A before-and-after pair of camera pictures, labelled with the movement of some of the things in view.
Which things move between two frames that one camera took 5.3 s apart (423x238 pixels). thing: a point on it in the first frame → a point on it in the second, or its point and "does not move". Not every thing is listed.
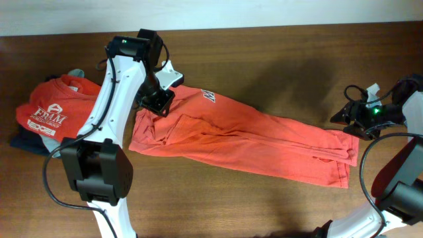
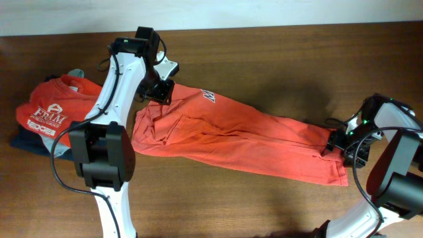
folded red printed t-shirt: (59, 107) does not move
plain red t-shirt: (217, 128) does not move
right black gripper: (354, 112) → (334, 139)
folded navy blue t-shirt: (30, 141) does not move
